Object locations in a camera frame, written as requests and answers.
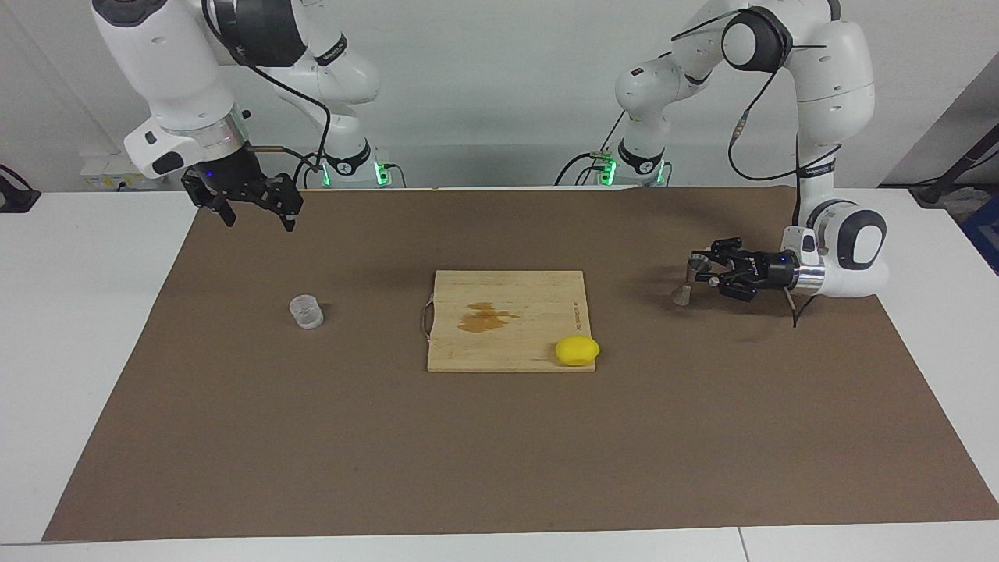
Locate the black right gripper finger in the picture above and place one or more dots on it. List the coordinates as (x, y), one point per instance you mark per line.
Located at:
(287, 195)
(220, 207)

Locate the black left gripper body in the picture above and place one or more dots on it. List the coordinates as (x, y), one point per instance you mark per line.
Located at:
(771, 270)

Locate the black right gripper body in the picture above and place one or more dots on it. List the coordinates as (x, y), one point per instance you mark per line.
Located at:
(230, 183)

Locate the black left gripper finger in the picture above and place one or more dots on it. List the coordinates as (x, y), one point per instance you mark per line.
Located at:
(722, 254)
(735, 287)

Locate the steel double jigger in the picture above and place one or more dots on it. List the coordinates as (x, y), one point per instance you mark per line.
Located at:
(681, 297)

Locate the small clear plastic cup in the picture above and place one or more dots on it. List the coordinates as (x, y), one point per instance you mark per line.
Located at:
(306, 312)

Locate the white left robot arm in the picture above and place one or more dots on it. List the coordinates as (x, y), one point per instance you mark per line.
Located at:
(827, 70)

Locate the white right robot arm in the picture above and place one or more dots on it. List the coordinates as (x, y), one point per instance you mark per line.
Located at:
(172, 62)

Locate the white power strip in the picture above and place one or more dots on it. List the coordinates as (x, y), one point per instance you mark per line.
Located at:
(101, 168)

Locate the yellow lemon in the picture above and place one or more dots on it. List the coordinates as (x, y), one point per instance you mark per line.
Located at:
(577, 350)

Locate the black stand leg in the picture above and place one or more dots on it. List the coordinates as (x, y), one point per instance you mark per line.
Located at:
(940, 187)

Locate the blue floor object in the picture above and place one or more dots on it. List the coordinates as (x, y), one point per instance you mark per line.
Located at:
(987, 234)

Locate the wooden cutting board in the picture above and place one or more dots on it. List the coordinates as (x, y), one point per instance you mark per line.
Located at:
(507, 351)

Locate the large brown table mat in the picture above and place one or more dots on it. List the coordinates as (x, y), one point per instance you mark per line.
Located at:
(499, 437)

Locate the black clamp bracket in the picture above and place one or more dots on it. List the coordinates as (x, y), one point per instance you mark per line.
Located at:
(15, 199)

